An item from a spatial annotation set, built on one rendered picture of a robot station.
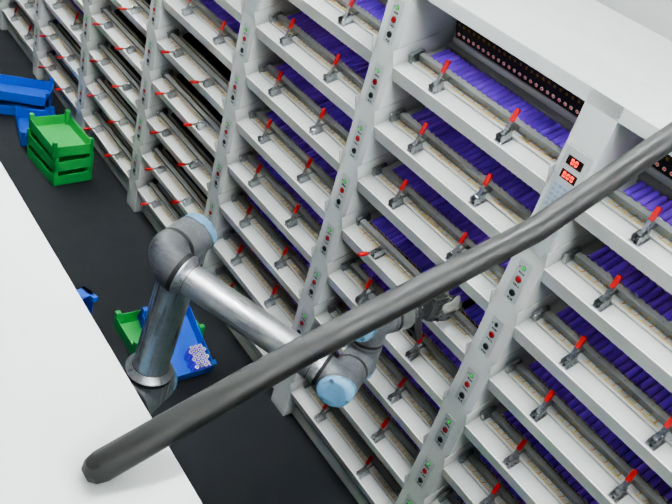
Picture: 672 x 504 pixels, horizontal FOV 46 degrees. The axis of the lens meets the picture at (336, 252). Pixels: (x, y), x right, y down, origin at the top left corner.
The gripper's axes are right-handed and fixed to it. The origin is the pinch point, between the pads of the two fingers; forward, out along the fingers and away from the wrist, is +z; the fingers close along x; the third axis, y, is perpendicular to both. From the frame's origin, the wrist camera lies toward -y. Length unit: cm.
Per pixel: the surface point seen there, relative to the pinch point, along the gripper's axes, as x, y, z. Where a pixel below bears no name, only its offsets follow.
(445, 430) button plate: -17.9, -32.6, -4.6
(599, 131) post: -19, 66, -5
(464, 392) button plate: -17.8, -17.1, -4.4
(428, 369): -1.5, -24.7, -0.8
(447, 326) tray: -2.3, -6.4, -2.2
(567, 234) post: -22.1, 40.1, -2.0
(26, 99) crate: 285, -85, -24
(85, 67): 260, -55, -4
